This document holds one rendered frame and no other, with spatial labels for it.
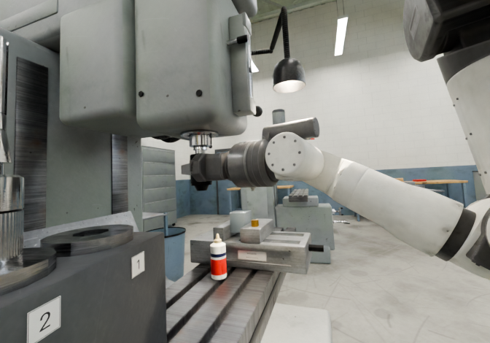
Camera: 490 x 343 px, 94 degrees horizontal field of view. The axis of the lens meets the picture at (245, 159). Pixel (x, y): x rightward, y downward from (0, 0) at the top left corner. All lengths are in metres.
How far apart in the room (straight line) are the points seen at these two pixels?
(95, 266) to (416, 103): 7.48
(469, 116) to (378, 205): 0.14
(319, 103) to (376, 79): 1.57
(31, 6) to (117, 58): 0.35
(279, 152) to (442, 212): 0.20
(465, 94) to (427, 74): 7.45
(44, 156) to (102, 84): 0.25
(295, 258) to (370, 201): 0.36
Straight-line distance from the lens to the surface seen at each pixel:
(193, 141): 0.51
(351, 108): 7.22
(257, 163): 0.38
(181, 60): 0.48
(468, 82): 0.37
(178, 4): 0.54
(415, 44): 0.43
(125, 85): 0.54
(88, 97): 0.59
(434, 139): 7.48
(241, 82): 0.50
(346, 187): 0.34
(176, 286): 0.65
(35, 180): 0.71
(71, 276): 0.24
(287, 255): 0.66
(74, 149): 0.77
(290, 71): 0.52
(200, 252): 0.76
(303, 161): 0.33
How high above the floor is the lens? 1.21
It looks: 4 degrees up
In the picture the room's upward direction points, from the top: 3 degrees counter-clockwise
